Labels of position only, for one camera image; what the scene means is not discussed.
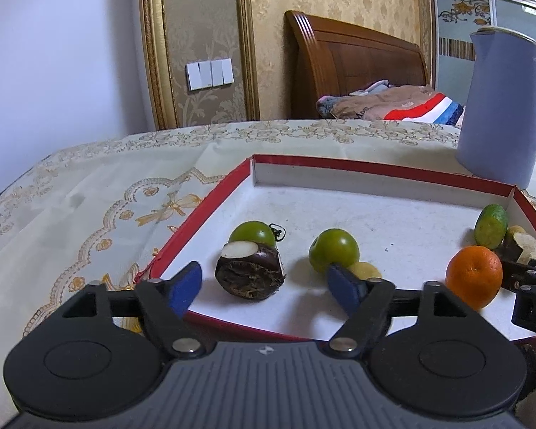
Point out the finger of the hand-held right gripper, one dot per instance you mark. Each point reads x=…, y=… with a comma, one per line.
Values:
x=525, y=275

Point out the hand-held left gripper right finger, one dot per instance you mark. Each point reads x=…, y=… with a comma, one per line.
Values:
x=344, y=288

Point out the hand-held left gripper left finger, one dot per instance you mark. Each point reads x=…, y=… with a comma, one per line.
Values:
x=183, y=288

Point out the dark cut root piece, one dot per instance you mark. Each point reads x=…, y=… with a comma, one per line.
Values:
x=525, y=248
x=517, y=230

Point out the pale yellow round fruit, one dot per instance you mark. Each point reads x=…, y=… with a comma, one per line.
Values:
x=366, y=270

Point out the large green round fruit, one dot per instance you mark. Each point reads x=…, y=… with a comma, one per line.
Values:
x=333, y=248

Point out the large orange tangerine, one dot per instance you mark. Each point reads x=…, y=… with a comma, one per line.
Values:
x=473, y=279

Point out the green oval fruit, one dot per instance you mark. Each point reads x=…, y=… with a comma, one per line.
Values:
x=491, y=225

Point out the dark brown water chestnut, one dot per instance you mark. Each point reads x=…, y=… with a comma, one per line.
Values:
x=250, y=272

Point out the red cardboard box tray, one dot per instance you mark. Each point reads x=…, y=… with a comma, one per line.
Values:
x=406, y=205

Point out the small green round fruit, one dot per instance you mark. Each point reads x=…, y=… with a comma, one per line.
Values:
x=252, y=233

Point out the light blue electric kettle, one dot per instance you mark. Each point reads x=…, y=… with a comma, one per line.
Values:
x=500, y=111

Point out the striped brown blanket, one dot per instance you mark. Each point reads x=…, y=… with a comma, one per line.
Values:
x=384, y=105

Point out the wooden bed headboard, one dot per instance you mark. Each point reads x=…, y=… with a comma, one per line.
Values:
x=353, y=67

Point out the floral glass door wardrobe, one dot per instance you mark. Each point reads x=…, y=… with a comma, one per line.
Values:
x=478, y=4

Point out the white wall light switch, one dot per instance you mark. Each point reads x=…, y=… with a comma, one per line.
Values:
x=209, y=73

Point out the gold wall frame moulding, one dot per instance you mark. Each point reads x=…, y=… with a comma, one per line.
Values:
x=154, y=53

